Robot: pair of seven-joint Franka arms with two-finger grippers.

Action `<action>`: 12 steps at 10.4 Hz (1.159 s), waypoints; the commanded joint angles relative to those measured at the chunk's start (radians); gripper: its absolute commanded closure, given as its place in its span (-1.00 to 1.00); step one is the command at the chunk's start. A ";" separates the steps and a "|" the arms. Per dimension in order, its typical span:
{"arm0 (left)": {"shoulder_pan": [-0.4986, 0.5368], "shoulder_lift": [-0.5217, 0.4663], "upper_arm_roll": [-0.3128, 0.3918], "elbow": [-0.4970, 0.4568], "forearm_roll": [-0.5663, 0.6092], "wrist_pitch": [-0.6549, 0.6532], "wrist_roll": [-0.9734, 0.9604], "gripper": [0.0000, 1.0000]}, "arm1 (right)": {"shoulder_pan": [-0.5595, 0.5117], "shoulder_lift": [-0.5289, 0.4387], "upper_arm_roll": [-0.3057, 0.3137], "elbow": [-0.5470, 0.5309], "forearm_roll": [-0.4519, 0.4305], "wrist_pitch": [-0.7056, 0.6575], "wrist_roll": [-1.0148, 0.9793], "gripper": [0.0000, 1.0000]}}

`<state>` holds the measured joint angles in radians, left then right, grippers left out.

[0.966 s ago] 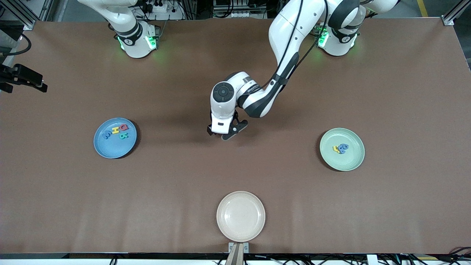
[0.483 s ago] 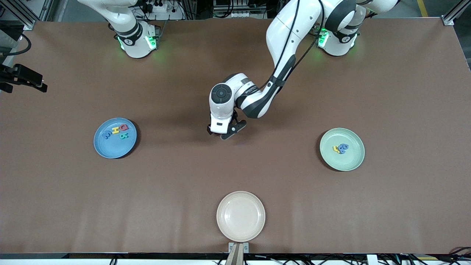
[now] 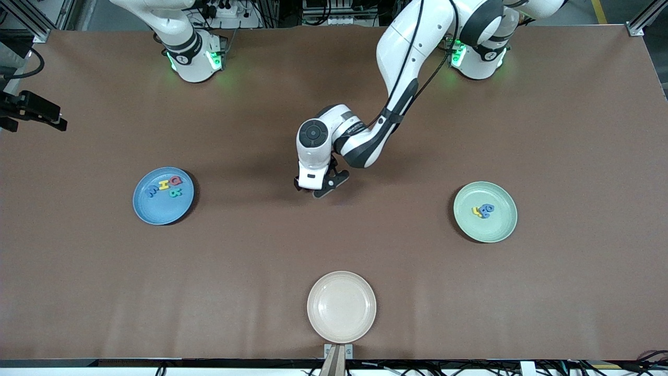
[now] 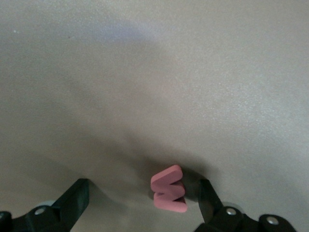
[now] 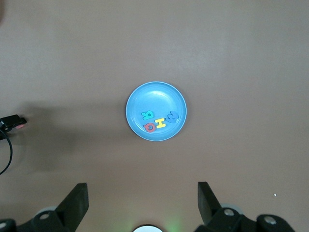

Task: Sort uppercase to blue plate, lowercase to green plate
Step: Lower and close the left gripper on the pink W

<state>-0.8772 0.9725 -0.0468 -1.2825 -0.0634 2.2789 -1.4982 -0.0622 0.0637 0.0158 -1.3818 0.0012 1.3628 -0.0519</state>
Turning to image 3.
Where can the grey metal bracket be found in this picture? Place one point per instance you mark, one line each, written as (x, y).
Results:
(328, 351)

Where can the white power strip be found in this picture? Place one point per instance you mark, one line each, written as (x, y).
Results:
(232, 11)

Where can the blue uppercase letter W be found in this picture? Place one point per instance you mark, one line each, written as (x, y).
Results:
(152, 190)

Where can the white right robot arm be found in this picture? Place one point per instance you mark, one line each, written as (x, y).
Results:
(193, 57)

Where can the aluminium profile bar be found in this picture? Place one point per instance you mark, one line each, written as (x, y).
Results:
(334, 365)

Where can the red uppercase letter Q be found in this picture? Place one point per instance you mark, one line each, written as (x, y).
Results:
(174, 181)

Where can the green plate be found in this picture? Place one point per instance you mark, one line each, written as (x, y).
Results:
(485, 230)

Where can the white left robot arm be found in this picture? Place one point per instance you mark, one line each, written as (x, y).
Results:
(407, 36)

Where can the blue plate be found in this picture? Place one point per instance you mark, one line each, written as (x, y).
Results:
(163, 211)

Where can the aluminium frame post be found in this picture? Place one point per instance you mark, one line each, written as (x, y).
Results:
(644, 18)
(36, 26)

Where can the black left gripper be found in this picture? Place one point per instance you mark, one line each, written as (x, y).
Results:
(333, 163)

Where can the beige plate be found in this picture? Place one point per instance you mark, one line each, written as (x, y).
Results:
(342, 307)

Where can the yellow uppercase letter H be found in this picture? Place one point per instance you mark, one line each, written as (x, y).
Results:
(164, 184)

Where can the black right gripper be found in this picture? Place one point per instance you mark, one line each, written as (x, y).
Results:
(30, 107)

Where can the teal uppercase letter R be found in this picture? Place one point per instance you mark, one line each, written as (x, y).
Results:
(176, 194)

